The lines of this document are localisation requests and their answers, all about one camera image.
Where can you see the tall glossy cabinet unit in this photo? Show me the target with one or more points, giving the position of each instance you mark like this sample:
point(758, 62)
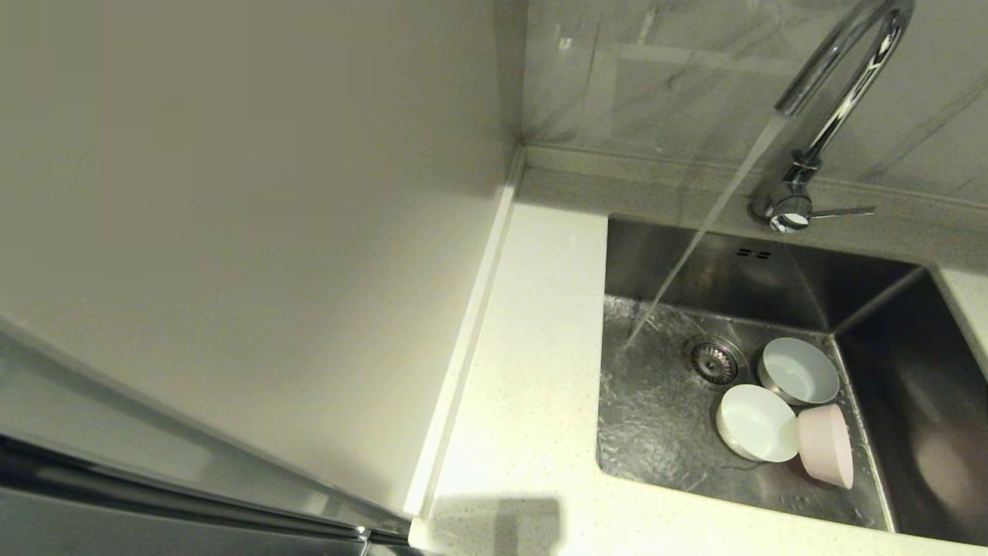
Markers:
point(231, 232)

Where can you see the round metal drain strainer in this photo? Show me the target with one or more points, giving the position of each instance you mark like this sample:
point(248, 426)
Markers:
point(712, 361)

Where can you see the stainless steel sink basin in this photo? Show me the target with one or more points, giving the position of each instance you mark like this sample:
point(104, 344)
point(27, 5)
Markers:
point(656, 455)

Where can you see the chrome gooseneck faucet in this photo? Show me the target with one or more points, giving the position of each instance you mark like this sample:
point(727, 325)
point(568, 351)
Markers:
point(791, 210)

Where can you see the chrome cabinet trim strip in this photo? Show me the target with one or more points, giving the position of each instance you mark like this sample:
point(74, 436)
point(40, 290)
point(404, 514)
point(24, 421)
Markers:
point(193, 502)

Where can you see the white bowl with gray outside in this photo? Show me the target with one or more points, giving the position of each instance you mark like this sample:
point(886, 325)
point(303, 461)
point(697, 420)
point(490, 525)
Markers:
point(799, 372)

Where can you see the pink bowl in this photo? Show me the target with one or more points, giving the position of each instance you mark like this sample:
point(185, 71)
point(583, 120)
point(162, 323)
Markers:
point(824, 446)

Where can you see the white shallow bowl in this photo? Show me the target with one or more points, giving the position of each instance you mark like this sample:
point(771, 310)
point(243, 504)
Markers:
point(756, 423)

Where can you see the running water stream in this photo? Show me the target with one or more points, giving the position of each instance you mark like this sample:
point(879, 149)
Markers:
point(706, 224)

